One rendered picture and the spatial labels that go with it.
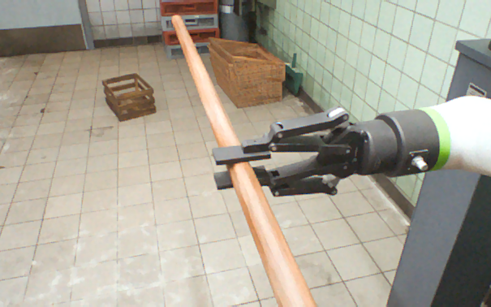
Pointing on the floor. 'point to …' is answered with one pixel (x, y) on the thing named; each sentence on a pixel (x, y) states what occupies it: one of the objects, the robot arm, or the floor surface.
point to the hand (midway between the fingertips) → (240, 166)
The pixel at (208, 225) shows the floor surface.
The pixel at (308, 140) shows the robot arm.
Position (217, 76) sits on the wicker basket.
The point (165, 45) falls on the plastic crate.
